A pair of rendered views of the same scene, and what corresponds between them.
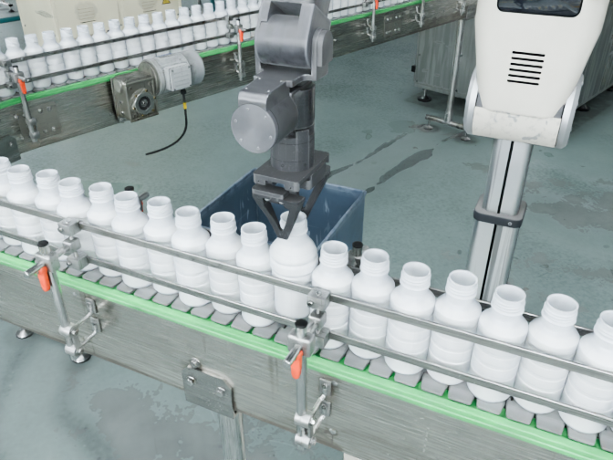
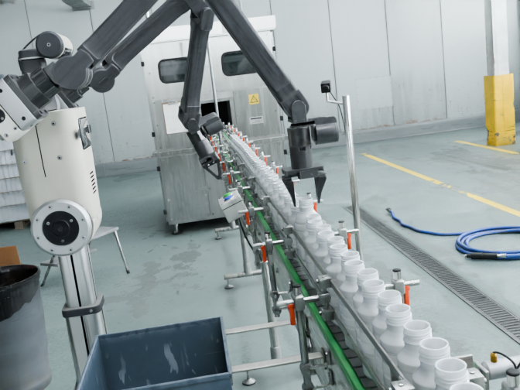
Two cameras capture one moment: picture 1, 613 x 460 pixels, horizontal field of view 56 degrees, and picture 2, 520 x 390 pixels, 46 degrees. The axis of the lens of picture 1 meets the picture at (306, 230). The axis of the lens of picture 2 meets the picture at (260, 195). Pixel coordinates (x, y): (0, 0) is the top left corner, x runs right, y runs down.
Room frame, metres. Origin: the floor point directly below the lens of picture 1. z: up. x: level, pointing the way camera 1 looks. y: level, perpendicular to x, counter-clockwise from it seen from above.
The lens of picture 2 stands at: (1.58, 1.30, 1.52)
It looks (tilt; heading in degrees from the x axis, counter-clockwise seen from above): 11 degrees down; 239
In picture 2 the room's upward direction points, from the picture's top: 7 degrees counter-clockwise
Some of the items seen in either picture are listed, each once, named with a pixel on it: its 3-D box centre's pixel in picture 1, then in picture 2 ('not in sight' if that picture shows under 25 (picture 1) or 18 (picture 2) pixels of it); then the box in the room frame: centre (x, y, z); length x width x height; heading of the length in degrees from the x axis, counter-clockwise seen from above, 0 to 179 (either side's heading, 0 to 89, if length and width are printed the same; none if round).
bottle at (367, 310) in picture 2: (9, 201); (377, 329); (0.94, 0.55, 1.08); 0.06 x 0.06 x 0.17
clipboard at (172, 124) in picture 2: not in sight; (175, 117); (-0.94, -4.45, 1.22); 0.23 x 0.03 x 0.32; 155
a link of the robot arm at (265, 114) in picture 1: (278, 87); (313, 121); (0.65, 0.03, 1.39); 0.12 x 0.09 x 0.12; 155
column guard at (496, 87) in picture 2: not in sight; (499, 109); (-6.76, -5.07, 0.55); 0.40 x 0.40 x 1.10; 65
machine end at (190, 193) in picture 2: not in sight; (214, 124); (-1.64, -4.97, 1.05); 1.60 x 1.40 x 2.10; 65
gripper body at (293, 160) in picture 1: (292, 149); (301, 159); (0.69, 0.02, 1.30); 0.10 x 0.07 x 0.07; 155
